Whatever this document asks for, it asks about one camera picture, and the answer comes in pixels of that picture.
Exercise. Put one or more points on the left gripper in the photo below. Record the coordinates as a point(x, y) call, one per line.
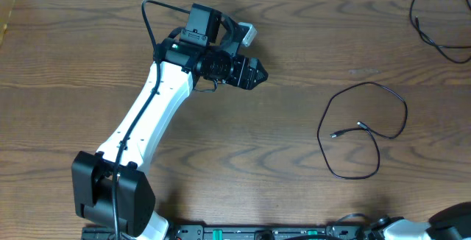
point(242, 71)

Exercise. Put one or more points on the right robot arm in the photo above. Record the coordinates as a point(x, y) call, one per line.
point(452, 223)

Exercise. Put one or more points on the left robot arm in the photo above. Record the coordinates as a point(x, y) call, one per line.
point(111, 189)

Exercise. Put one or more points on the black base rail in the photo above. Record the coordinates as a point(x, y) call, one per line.
point(201, 232)

